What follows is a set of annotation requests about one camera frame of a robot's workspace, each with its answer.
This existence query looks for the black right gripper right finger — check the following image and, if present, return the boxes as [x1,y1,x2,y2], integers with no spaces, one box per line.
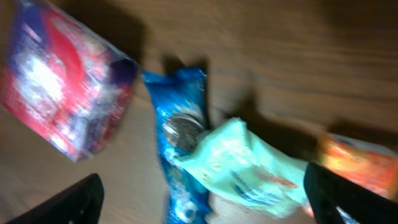
[303,162,397,224]

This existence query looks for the teal wet wipes pack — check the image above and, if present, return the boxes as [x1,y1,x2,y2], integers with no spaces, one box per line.
[176,118,308,218]

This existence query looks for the red purple snack bag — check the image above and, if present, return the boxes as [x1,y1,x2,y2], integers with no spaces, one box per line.
[1,1,139,162]

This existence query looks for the blue Oreo cookie pack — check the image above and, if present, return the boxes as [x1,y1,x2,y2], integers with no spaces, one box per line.
[142,68,211,224]

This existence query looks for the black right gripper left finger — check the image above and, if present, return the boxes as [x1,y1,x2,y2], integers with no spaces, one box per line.
[6,173,104,224]

